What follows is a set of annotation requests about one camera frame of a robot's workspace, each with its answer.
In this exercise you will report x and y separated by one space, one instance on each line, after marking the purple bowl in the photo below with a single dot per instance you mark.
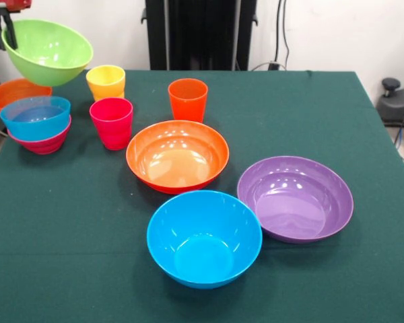
289 202

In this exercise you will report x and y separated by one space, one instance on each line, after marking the small blue bowl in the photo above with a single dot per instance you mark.
33 128

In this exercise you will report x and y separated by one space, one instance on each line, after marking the orange cup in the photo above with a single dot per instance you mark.
188 104

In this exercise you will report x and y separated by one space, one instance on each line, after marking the large orange bowl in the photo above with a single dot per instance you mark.
176 161

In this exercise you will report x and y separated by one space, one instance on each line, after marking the pink cup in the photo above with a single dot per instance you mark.
112 131

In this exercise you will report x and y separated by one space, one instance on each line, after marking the small orange bowl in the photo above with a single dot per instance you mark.
13 91

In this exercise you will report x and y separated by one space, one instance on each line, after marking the pink bowl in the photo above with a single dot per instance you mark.
42 146

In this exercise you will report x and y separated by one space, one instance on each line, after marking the yellow cup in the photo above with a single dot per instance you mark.
104 82

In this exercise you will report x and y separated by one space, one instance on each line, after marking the green bowl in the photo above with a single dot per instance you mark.
50 57

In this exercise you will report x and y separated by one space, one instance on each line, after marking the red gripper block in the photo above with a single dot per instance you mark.
10 4

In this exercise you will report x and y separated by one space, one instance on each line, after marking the large blue bowl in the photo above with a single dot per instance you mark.
202 249

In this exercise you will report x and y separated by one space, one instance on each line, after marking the dark green tablecloth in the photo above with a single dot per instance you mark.
323 269

